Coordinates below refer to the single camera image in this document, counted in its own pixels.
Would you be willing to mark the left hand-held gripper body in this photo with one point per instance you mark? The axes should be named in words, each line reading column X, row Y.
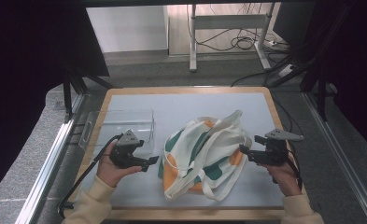
column 125, row 154

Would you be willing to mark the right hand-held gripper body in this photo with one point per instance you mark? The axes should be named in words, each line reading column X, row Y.
column 276, row 152

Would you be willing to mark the clear plastic container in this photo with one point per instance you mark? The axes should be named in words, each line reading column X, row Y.
column 122, row 124

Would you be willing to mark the white green orange tote bag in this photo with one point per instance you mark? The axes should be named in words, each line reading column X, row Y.
column 203, row 155

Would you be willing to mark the person's left hand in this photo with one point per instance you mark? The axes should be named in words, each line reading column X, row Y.
column 109, row 172

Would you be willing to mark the person's right hand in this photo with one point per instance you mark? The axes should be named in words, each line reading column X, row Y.
column 284, row 179

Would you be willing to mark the wooden framed work board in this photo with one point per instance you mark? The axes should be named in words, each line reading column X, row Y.
column 178, row 105

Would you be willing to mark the black metal stand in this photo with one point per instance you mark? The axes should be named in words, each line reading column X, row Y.
column 67, row 96
column 321, row 93

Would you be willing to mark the white power strip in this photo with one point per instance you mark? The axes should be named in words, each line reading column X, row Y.
column 287, row 70

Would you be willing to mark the dark curtain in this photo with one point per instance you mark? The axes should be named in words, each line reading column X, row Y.
column 22, row 77
column 358, row 62

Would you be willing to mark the aluminium rail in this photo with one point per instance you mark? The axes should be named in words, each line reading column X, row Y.
column 47, row 165
column 343, row 161

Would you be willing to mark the white metal desk frame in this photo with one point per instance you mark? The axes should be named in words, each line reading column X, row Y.
column 228, row 21

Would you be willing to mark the white wall panel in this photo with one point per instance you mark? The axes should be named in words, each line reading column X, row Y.
column 126, row 28

